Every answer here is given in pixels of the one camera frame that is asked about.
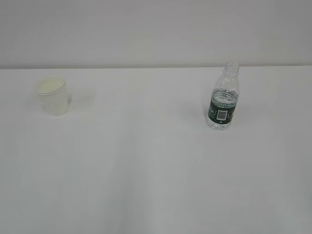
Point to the white paper cup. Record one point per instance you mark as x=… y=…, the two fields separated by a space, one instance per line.
x=53 y=96

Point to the clear water bottle green label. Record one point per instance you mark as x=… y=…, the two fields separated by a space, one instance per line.
x=224 y=98

